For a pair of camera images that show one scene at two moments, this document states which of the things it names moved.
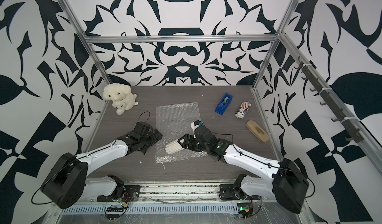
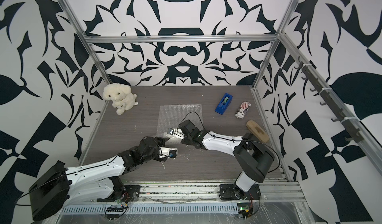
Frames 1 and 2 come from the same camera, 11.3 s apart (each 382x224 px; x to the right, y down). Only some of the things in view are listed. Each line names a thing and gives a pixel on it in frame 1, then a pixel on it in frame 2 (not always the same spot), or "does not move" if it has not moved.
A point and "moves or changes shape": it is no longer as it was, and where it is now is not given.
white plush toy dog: x=122 y=98 does not move
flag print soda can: x=242 y=110 does not move
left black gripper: x=155 y=139 to x=160 y=141
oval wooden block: x=257 y=131 does not move
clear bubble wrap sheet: x=174 y=121 moves or changes shape
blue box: x=224 y=104 does not move
